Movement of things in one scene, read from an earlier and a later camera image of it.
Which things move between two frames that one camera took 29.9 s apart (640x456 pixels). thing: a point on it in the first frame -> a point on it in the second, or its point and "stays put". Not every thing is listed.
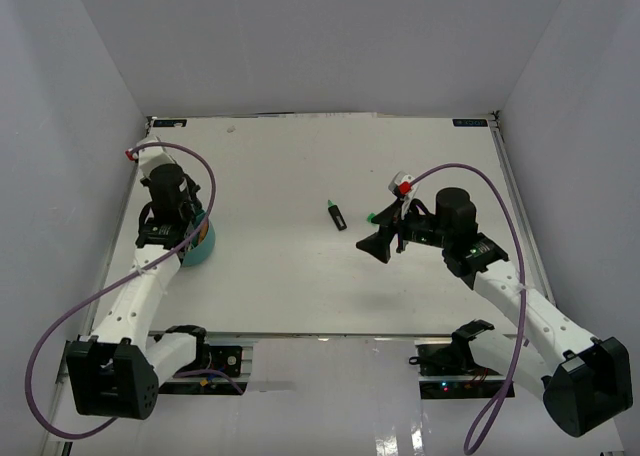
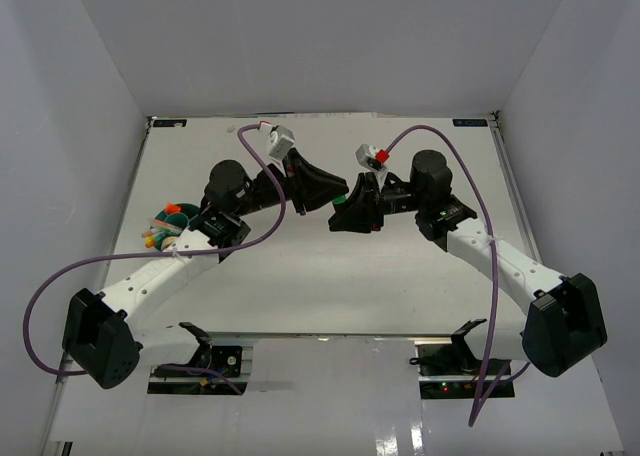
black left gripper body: x=190 y=213 -> x=267 y=197
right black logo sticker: x=471 y=122 stays put
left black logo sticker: x=173 y=123 stays put
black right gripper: x=379 y=243 -> x=364 y=210
